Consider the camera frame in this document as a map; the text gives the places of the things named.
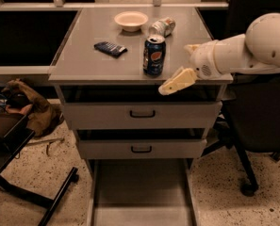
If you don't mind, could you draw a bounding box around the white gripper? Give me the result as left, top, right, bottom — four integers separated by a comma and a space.
158, 40, 222, 95

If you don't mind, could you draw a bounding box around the blue pepsi can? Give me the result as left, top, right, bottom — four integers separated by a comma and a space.
143, 34, 166, 76

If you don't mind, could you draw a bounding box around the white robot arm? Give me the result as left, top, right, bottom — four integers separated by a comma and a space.
158, 13, 280, 95

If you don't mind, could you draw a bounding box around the silver crushed can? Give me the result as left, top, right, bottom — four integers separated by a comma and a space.
149, 17, 175, 38

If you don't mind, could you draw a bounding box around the grey drawer cabinet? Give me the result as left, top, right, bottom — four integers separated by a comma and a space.
48, 6, 235, 226

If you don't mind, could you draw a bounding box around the top grey drawer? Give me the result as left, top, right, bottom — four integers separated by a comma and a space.
60, 85, 222, 130

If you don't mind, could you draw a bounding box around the grey drawer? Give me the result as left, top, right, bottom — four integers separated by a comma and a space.
86, 159, 198, 226
60, 85, 222, 130
77, 128, 206, 159

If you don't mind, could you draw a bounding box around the middle grey drawer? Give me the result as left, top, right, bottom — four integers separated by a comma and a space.
77, 128, 206, 159

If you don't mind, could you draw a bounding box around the bottom grey drawer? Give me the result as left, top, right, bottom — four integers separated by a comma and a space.
86, 159, 198, 226

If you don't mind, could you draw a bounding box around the white bowl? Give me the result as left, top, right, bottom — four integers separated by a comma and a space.
114, 11, 148, 32

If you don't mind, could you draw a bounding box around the blue snack bag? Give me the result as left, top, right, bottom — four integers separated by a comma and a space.
93, 41, 127, 58

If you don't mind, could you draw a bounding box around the black office chair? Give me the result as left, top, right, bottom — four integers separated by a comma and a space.
204, 0, 280, 197

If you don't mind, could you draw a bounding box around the brown cloth bag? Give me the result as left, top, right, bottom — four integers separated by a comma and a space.
3, 79, 61, 137

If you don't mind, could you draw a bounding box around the black box on table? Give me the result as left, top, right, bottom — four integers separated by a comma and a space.
0, 113, 28, 152

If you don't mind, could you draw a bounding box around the black side table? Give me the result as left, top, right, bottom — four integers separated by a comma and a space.
0, 129, 85, 226

